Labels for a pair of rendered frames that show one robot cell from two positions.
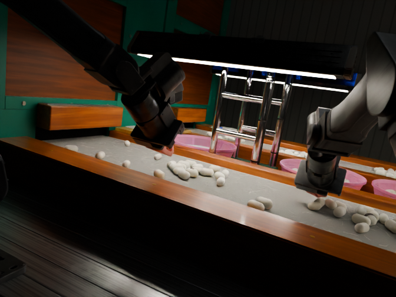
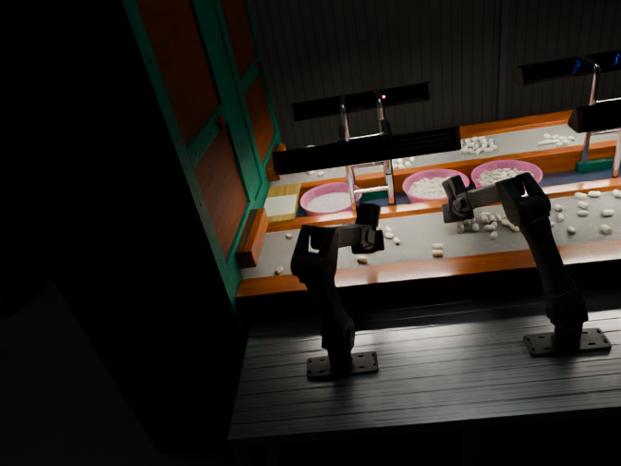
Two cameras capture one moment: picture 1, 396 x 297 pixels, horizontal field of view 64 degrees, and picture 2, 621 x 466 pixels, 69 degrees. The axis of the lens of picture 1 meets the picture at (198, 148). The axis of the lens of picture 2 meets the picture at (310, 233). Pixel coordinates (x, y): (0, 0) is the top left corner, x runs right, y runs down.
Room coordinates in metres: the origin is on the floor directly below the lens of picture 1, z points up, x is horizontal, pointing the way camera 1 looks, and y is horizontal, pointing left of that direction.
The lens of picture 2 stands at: (-0.42, 0.58, 1.66)
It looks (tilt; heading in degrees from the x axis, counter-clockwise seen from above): 31 degrees down; 344
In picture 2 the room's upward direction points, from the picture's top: 12 degrees counter-clockwise
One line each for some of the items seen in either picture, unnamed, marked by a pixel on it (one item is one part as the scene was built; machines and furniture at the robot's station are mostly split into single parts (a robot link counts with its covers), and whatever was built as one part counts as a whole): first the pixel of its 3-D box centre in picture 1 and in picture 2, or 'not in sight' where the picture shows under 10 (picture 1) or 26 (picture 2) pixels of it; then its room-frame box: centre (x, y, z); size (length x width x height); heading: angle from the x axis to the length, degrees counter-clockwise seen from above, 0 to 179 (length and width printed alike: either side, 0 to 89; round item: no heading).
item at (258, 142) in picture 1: (230, 116); (370, 185); (0.95, -0.08, 0.90); 0.20 x 0.19 x 0.45; 63
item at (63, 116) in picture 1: (84, 115); (252, 236); (1.02, 0.38, 0.83); 0.30 x 0.06 x 0.07; 153
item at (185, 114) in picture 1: (188, 114); (276, 161); (1.63, 0.08, 0.83); 0.30 x 0.06 x 0.07; 153
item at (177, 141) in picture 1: (200, 153); (332, 206); (1.20, -0.01, 0.72); 0.27 x 0.27 x 0.10
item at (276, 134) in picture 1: (267, 115); (366, 145); (1.31, -0.26, 0.90); 0.20 x 0.19 x 0.45; 63
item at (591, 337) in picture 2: not in sight; (567, 332); (0.18, -0.22, 0.71); 0.20 x 0.07 x 0.08; 66
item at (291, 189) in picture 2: (156, 130); (281, 202); (1.30, 0.18, 0.77); 0.33 x 0.15 x 0.01; 153
